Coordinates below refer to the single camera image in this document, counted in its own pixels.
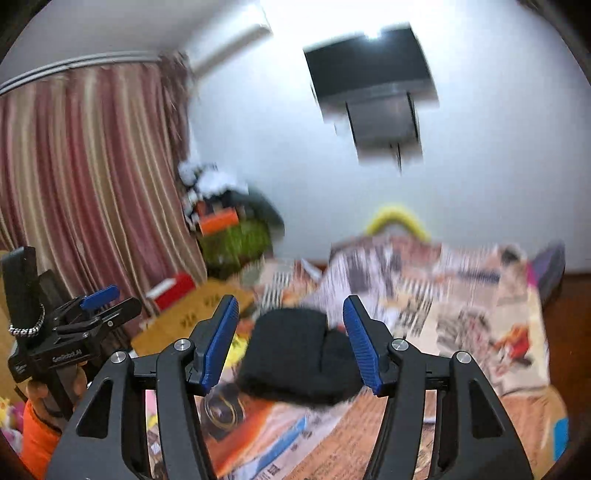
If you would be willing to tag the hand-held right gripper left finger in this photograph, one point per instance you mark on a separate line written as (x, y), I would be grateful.
(220, 344)

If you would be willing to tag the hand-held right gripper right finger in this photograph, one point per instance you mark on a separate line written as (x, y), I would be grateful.
(362, 344)

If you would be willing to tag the striped red curtain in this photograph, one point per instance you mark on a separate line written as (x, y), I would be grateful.
(92, 184)

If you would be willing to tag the purple backpack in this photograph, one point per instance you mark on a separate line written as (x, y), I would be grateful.
(549, 272)

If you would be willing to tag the wall television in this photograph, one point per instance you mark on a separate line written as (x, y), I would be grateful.
(369, 60)

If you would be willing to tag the orange box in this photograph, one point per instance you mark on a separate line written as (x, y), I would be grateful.
(218, 221)

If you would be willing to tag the black zip hoodie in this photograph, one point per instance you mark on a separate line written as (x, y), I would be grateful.
(295, 355)

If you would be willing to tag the green bag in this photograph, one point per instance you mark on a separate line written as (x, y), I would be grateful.
(235, 247)

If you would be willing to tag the grey box under television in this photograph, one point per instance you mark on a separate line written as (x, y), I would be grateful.
(383, 122)

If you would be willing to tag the white air conditioner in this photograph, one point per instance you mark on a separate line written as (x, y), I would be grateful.
(231, 48)

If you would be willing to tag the printed blanket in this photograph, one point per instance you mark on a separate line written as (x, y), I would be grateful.
(461, 323)

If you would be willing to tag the cardboard box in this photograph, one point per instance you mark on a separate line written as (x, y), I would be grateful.
(184, 318)

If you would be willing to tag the white crumpled cloth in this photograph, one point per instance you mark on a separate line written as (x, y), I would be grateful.
(207, 180)

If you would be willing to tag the white curtain rail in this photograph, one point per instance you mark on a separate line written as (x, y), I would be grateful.
(69, 67)

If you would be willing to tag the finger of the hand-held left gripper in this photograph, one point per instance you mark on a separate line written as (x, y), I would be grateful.
(115, 314)
(99, 297)

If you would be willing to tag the yellow curved cushion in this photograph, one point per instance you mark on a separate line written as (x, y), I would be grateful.
(397, 214)

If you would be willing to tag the person's left forearm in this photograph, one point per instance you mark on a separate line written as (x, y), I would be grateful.
(39, 438)

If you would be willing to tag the person's left hand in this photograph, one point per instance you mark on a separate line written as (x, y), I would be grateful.
(38, 391)

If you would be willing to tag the dark cloth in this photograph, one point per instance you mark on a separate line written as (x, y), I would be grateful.
(263, 210)

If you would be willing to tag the red box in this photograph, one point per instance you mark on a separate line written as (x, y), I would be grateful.
(173, 290)

